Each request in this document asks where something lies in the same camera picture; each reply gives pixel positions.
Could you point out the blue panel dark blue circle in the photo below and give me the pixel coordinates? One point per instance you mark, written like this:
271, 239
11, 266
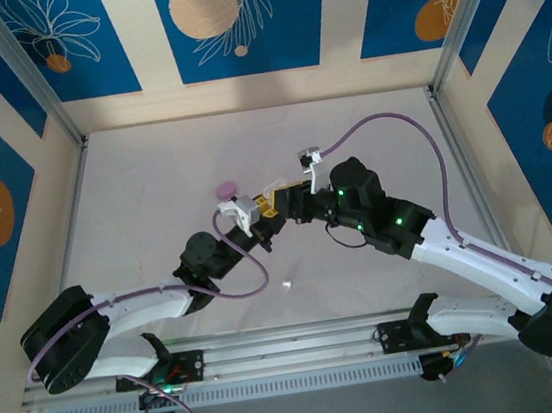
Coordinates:
524, 135

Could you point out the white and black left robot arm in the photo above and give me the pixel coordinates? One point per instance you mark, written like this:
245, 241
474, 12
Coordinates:
137, 306

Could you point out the blue panel fern orange circle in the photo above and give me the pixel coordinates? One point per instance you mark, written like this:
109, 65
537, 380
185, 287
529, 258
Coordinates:
392, 1

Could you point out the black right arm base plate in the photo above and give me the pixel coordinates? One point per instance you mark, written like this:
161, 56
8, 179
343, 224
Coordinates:
393, 337

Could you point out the aluminium corner post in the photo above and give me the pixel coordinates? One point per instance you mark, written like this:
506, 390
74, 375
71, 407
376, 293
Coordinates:
464, 17
41, 89

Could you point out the white earbud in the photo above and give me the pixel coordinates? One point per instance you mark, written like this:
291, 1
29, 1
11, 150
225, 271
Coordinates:
286, 284

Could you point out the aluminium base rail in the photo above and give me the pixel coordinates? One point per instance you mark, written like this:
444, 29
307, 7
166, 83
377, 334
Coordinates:
293, 348

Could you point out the purple earbud charging case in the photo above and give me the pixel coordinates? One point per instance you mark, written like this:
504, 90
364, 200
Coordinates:
226, 189

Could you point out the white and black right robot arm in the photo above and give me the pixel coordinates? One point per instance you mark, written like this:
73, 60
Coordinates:
474, 263

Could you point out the aluminium table edge rail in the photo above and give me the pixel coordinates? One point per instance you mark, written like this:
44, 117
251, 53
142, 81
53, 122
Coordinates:
441, 99
73, 216

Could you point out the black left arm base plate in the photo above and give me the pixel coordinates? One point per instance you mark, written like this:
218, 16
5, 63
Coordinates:
190, 365

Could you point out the blue panel large peach circle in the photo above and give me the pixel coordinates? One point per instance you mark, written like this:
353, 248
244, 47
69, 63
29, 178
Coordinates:
282, 14

